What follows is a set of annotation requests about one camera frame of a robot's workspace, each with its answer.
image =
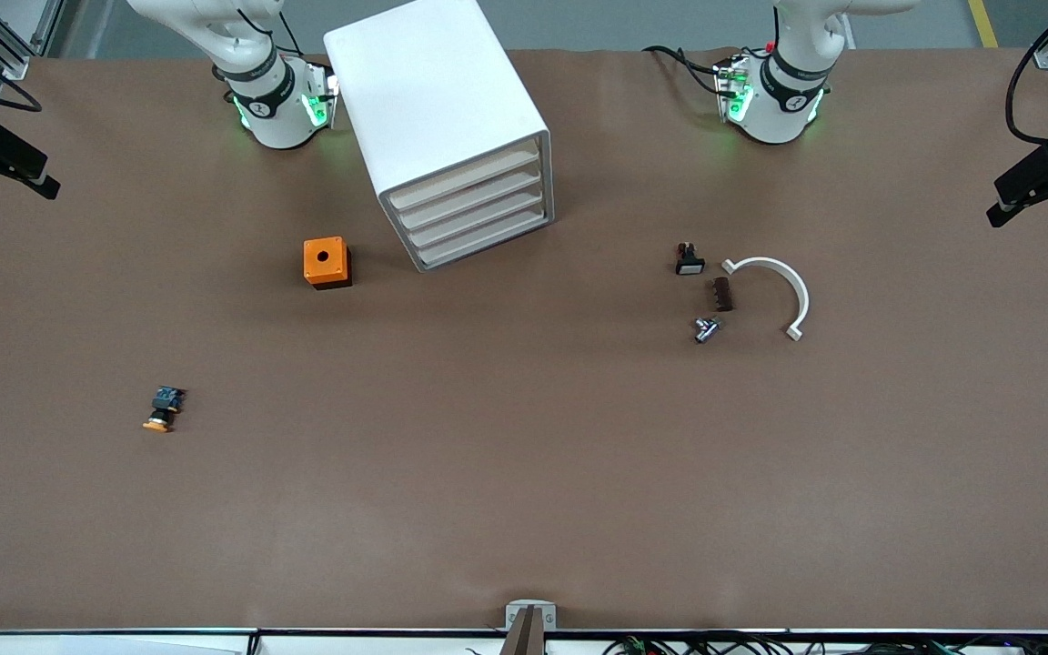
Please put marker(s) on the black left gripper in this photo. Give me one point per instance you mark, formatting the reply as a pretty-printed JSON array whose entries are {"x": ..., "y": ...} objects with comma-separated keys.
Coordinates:
[{"x": 1036, "y": 169}]

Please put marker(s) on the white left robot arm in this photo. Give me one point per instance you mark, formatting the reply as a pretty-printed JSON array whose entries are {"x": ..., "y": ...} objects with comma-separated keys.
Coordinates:
[{"x": 788, "y": 118}]

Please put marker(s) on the orange-capped push button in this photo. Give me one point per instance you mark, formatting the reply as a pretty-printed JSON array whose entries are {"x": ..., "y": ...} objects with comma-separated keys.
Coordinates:
[{"x": 163, "y": 405}]

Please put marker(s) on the yellow floor tape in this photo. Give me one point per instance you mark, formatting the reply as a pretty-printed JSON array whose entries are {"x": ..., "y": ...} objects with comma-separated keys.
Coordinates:
[{"x": 983, "y": 23}]

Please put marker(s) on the orange box with hole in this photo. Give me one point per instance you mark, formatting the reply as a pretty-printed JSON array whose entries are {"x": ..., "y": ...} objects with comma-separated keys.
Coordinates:
[{"x": 322, "y": 257}]

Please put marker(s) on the brown terminal block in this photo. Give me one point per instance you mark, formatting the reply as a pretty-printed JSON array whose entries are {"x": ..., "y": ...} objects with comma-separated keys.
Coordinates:
[{"x": 723, "y": 294}]

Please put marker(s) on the small silver connector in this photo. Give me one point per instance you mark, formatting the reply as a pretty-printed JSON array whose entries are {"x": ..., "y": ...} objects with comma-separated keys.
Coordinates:
[{"x": 706, "y": 330}]

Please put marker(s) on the white plastic bin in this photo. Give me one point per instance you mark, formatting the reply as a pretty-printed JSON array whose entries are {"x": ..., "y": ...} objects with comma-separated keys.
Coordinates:
[{"x": 433, "y": 91}]

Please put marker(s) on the brown table cover sheet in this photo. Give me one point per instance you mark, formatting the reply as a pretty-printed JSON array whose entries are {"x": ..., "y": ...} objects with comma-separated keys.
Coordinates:
[{"x": 524, "y": 455}]

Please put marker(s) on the white curved plastic bracket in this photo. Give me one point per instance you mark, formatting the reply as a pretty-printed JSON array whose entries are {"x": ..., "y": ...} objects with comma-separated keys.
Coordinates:
[{"x": 768, "y": 263}]

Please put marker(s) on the black switch white face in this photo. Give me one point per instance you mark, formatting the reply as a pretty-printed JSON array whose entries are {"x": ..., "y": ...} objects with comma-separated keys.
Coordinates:
[{"x": 690, "y": 264}]

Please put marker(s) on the white table edge rail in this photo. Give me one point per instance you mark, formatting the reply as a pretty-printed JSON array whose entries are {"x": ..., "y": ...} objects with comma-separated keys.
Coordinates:
[{"x": 78, "y": 644}]

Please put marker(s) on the grey metal bracket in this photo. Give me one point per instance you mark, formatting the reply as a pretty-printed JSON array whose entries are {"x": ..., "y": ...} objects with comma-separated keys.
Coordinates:
[{"x": 515, "y": 611}]

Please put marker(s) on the brown tapered post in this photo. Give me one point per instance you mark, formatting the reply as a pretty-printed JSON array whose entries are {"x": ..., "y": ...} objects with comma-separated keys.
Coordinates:
[{"x": 524, "y": 637}]

